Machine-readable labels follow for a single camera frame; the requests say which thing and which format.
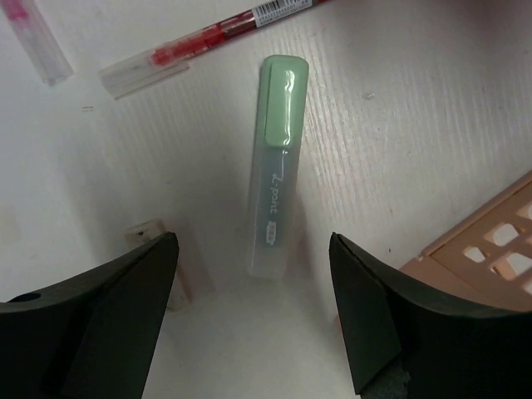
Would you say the orange plastic file organizer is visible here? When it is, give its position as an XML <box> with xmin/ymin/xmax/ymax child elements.
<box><xmin>401</xmin><ymin>173</ymin><xmax>531</xmax><ymax>312</ymax></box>

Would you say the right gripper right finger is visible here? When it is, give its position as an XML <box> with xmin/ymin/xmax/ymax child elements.
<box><xmin>329</xmin><ymin>234</ymin><xmax>531</xmax><ymax>398</ymax></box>

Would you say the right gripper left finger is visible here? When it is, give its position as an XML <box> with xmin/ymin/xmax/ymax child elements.
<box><xmin>1</xmin><ymin>233</ymin><xmax>179</xmax><ymax>398</ymax></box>

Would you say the upright red gel pen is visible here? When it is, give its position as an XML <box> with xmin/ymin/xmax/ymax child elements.
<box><xmin>98</xmin><ymin>0</ymin><xmax>321</xmax><ymax>99</ymax></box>

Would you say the flat red gel pen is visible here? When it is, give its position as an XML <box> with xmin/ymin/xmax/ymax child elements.
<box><xmin>1</xmin><ymin>0</ymin><xmax>73</xmax><ymax>86</ymax></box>

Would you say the green highlighter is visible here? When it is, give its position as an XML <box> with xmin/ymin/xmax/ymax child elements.
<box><xmin>249</xmin><ymin>55</ymin><xmax>309</xmax><ymax>279</ymax></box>

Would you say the grey eraser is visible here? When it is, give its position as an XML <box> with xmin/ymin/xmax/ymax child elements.
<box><xmin>125</xmin><ymin>219</ymin><xmax>192</xmax><ymax>313</ymax></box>

